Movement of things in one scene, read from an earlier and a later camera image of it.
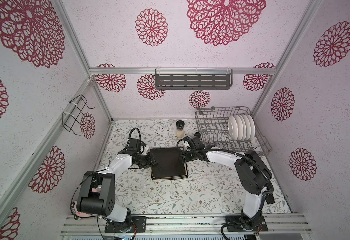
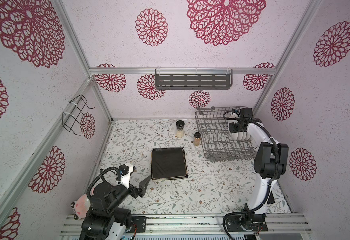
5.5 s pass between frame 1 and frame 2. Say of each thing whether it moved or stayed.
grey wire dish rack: stayed
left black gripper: moved
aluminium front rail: stayed
